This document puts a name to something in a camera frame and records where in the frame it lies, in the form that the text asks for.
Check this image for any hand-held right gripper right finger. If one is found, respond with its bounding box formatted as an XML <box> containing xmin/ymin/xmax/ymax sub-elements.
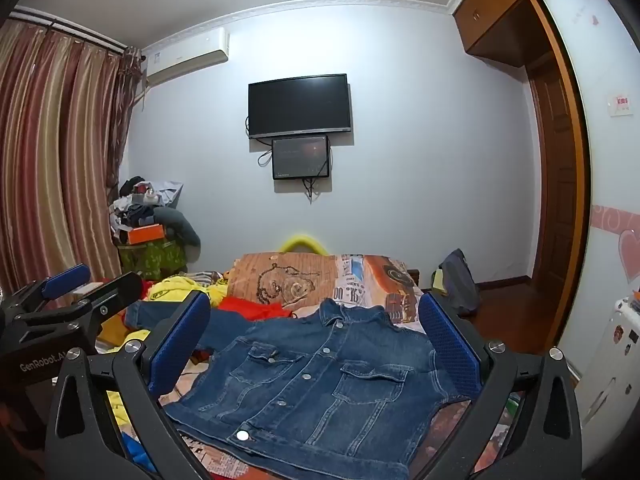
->
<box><xmin>417</xmin><ymin>290</ymin><xmax>583</xmax><ymax>480</ymax></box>

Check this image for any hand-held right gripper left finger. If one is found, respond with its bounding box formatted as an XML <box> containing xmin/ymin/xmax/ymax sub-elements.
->
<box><xmin>44</xmin><ymin>290</ymin><xmax>216</xmax><ymax>480</ymax></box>

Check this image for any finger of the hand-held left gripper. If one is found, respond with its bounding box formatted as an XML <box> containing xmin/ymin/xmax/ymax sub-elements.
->
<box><xmin>65</xmin><ymin>272</ymin><xmax>146</xmax><ymax>331</ymax></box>
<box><xmin>10</xmin><ymin>262</ymin><xmax>93</xmax><ymax>311</ymax></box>

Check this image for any blue denim jacket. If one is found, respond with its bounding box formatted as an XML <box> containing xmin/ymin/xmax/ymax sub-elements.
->
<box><xmin>125</xmin><ymin>297</ymin><xmax>473</xmax><ymax>480</ymax></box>

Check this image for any pile of clothes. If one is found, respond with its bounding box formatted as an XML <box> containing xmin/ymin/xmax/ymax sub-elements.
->
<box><xmin>107</xmin><ymin>176</ymin><xmax>183</xmax><ymax>241</ymax></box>

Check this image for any green patterned bag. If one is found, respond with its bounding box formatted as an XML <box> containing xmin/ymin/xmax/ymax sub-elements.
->
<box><xmin>117</xmin><ymin>240</ymin><xmax>188</xmax><ymax>281</ymax></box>

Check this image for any yellow printed garment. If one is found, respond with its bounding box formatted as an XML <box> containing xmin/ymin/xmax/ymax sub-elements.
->
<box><xmin>100</xmin><ymin>272</ymin><xmax>236</xmax><ymax>426</ymax></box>

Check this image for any orange box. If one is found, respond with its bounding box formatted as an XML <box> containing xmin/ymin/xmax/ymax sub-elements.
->
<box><xmin>125</xmin><ymin>223</ymin><xmax>166</xmax><ymax>246</ymax></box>

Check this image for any dark blue bag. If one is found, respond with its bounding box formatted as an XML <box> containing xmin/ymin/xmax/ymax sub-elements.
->
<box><xmin>438</xmin><ymin>248</ymin><xmax>481</xmax><ymax>317</ymax></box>

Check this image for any red garment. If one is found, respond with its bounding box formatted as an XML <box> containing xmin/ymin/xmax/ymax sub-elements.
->
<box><xmin>220</xmin><ymin>296</ymin><xmax>296</xmax><ymax>321</ymax></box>

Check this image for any grey pillow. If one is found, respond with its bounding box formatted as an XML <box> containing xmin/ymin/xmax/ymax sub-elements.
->
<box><xmin>157</xmin><ymin>207</ymin><xmax>201</xmax><ymax>261</ymax></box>

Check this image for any printed blanket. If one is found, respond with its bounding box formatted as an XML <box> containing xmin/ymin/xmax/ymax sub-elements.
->
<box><xmin>95</xmin><ymin>252</ymin><xmax>526</xmax><ymax>480</ymax></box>

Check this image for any striped brown curtain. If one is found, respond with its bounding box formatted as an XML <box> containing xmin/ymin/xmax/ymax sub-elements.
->
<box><xmin>0</xmin><ymin>17</ymin><xmax>143</xmax><ymax>306</ymax></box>

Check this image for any blue garment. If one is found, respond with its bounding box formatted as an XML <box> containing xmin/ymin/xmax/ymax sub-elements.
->
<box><xmin>121</xmin><ymin>432</ymin><xmax>157</xmax><ymax>477</ymax></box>

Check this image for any white appliance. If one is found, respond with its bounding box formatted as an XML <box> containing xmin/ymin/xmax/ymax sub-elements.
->
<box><xmin>575</xmin><ymin>290</ymin><xmax>640</xmax><ymax>461</ymax></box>

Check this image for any wooden door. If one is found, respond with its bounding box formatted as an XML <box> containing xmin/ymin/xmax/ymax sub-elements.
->
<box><xmin>525</xmin><ymin>55</ymin><xmax>591</xmax><ymax>356</ymax></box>

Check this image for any small black monitor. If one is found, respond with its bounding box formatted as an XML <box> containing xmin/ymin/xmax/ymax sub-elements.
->
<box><xmin>272</xmin><ymin>135</ymin><xmax>331</xmax><ymax>180</ymax></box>

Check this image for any white air conditioner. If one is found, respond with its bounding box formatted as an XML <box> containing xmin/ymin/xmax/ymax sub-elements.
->
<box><xmin>141</xmin><ymin>27</ymin><xmax>231</xmax><ymax>88</ymax></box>

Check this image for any curtain rod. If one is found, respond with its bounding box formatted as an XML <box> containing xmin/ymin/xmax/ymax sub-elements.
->
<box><xmin>10</xmin><ymin>5</ymin><xmax>128</xmax><ymax>53</ymax></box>

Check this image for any wooden overhead cabinet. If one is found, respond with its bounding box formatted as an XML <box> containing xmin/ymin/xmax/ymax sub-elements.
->
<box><xmin>452</xmin><ymin>0</ymin><xmax>576</xmax><ymax>61</ymax></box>

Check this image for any yellow ring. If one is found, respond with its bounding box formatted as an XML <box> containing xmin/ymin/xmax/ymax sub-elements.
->
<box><xmin>279</xmin><ymin>232</ymin><xmax>328</xmax><ymax>256</ymax></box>

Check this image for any pink heart wall sticker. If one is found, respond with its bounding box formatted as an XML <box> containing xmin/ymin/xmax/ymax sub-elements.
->
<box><xmin>590</xmin><ymin>205</ymin><xmax>640</xmax><ymax>286</ymax></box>

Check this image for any black wall television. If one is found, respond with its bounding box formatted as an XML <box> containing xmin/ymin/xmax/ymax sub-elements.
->
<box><xmin>248</xmin><ymin>73</ymin><xmax>351</xmax><ymax>140</ymax></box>

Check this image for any wall switch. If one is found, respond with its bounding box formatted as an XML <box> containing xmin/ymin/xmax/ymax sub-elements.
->
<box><xmin>606</xmin><ymin>92</ymin><xmax>632</xmax><ymax>117</ymax></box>

